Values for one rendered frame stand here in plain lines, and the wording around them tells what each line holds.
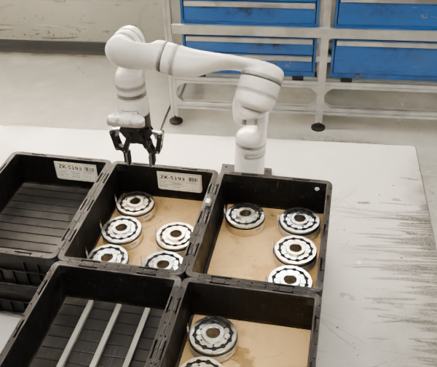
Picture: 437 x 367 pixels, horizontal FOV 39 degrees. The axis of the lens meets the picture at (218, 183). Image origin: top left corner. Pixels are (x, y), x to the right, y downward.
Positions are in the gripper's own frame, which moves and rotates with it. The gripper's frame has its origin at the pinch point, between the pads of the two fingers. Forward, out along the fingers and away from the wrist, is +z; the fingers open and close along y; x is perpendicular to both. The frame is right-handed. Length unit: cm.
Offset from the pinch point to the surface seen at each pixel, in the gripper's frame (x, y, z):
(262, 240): 6.2, -32.5, 17.4
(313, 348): 46, -48, 7
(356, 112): -184, -60, 88
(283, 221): 1.2, -37.2, 14.5
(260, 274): 18.3, -33.7, 17.4
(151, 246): 12.9, -5.1, 17.4
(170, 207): -3.2, -5.9, 17.4
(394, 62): -187, -76, 58
